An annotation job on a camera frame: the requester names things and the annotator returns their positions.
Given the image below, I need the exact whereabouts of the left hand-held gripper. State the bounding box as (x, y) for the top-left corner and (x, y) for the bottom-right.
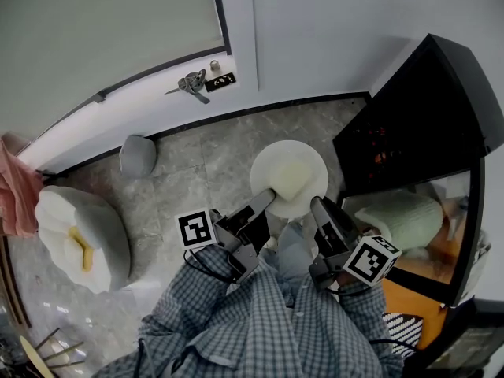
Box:
(175, 188), (277, 286)

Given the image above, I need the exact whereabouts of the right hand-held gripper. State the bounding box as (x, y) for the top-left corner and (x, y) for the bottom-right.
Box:
(308, 195), (403, 291)

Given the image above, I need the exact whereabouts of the white round plate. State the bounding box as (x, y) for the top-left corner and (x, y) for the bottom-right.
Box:
(249, 139), (329, 220)

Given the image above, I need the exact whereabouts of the black cabinet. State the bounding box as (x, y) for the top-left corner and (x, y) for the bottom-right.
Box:
(332, 33), (504, 309)

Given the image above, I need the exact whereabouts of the person's right forearm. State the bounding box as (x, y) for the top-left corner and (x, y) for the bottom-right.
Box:
(293, 277), (405, 369)

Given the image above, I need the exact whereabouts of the person's left forearm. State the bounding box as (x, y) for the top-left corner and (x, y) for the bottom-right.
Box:
(137, 244), (272, 354)

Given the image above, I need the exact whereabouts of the person's right leg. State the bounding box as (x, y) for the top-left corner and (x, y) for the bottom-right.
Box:
(275, 220), (316, 309)

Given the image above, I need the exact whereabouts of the person's leg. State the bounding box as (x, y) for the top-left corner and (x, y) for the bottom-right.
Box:
(259, 248), (281, 269)
(275, 220), (316, 309)

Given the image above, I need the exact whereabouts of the person's left leg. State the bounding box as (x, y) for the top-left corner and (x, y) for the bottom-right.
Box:
(259, 248), (281, 269)

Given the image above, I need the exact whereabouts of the light green knitted pouf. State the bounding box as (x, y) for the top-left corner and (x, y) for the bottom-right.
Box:
(354, 189), (445, 250)

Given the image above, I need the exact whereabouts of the orange mat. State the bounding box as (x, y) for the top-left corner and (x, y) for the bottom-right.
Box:
(380, 220), (464, 350)

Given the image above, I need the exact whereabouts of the black plate with white marks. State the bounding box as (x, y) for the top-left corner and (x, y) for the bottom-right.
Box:
(204, 71), (238, 93)

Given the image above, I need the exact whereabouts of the small grey cushion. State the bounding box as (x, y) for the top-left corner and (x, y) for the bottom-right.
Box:
(119, 134), (158, 180)

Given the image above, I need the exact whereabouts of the person's checked shirt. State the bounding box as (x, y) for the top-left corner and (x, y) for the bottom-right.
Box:
(92, 264), (406, 378)

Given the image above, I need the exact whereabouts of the black white striped mat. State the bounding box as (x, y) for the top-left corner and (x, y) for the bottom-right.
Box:
(381, 312), (424, 360)

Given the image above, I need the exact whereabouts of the white patterned cloth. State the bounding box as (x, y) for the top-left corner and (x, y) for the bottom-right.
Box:
(470, 229), (493, 279)

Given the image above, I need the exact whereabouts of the yellow soft toy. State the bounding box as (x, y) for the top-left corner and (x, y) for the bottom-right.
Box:
(67, 225), (96, 274)

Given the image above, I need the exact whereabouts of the black flat device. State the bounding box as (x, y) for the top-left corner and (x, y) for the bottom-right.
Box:
(424, 297), (504, 378)

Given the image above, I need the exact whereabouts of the white cushion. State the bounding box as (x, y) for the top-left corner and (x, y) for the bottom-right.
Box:
(34, 189), (113, 294)

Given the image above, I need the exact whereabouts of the frosted glass window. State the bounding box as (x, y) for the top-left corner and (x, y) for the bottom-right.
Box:
(0, 0), (233, 149)

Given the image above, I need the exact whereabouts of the pink cloth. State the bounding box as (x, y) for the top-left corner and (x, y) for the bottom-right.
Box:
(0, 135), (45, 239)

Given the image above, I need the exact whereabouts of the yellow round table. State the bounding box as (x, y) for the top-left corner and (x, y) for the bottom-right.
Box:
(18, 327), (87, 378)

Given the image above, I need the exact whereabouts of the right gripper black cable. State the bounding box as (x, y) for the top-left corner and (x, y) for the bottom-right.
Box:
(326, 280), (381, 298)

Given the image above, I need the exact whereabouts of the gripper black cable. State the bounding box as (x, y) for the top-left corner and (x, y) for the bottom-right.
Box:
(326, 280), (381, 298)
(182, 247), (239, 285)

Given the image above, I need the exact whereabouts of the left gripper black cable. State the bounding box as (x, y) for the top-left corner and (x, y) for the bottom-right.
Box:
(182, 247), (239, 285)

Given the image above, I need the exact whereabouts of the silver door handle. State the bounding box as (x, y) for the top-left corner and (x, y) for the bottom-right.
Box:
(164, 68), (212, 105)

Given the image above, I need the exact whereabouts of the brown wooden frame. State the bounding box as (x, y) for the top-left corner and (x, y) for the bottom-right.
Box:
(0, 235), (32, 329)

